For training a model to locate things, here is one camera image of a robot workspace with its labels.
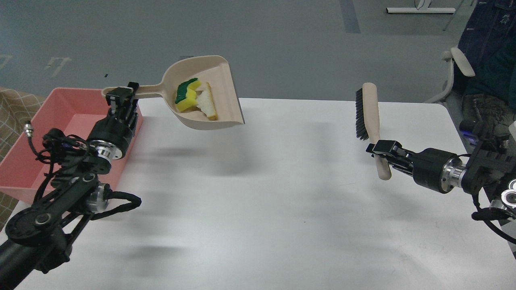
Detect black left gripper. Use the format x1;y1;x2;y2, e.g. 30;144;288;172
87;82;139;159

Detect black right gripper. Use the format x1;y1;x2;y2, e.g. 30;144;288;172
366;140;464;193

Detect beige hand brush black bristles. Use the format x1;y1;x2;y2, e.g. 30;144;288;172
355;83;392;181

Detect yellow green sponge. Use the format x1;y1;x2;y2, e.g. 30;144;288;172
175;78;202;112

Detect beige plastic dustpan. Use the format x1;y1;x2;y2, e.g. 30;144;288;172
102;55;246;131

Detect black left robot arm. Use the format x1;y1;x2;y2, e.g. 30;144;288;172
1;81;141;290

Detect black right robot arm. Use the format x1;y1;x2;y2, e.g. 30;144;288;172
366;120;515;243

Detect pink plastic bin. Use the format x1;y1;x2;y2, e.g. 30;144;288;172
0;88;144;204

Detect beige patterned cloth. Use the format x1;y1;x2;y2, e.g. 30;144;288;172
0;87;46;232

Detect white office chair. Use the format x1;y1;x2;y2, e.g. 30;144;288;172
424;47;476;104

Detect white desk leg base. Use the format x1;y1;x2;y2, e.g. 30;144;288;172
385;7;457;14

